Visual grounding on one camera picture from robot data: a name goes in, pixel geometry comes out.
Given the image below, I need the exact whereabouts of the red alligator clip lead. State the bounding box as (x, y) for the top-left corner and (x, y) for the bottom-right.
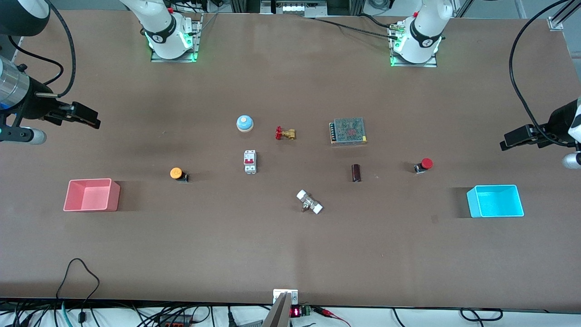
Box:
(312, 307), (351, 327)

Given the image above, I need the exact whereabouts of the light blue plastic bin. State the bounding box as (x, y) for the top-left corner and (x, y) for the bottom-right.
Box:
(467, 184), (525, 218)

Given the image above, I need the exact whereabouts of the silver aluminium frame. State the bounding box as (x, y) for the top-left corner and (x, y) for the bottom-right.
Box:
(260, 0), (328, 17)

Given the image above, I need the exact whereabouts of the metal mesh power supply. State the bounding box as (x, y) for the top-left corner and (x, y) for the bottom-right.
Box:
(329, 117), (368, 146)

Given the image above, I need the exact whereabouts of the black power strip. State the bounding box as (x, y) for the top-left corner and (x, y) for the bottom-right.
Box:
(152, 316), (193, 327)

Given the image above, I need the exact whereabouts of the white and metal pipe fitting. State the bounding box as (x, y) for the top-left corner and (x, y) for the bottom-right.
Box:
(296, 189), (324, 214)

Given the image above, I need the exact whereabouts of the aluminium extrusion rail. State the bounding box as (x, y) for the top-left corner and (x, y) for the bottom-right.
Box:
(548, 0), (581, 31)

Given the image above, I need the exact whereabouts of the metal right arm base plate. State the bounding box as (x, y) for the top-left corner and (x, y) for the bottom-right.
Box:
(151, 13), (202, 63)

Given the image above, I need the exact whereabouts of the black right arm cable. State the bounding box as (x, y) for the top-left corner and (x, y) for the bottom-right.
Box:
(9, 0), (76, 98)

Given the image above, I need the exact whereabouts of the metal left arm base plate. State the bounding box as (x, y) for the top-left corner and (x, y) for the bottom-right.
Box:
(389, 23), (438, 68)

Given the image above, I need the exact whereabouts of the grey metal mount bar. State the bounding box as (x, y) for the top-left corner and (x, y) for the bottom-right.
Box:
(262, 292), (291, 327)

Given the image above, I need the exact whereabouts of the pink plastic bin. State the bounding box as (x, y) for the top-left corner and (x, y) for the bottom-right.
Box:
(63, 178), (121, 212)

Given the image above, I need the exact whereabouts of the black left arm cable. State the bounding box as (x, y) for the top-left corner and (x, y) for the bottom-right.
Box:
(508, 0), (575, 146)

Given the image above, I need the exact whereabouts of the thin black looped cable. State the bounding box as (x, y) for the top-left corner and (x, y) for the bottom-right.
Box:
(56, 258), (100, 302)

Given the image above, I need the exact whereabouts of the black coiled cable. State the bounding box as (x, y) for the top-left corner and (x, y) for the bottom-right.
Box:
(460, 308), (503, 322)

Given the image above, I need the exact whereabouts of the black cable to arm base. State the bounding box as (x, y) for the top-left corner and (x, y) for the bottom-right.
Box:
(303, 16), (400, 39)

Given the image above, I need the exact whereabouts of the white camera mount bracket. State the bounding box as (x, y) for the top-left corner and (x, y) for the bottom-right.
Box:
(273, 289), (299, 305)

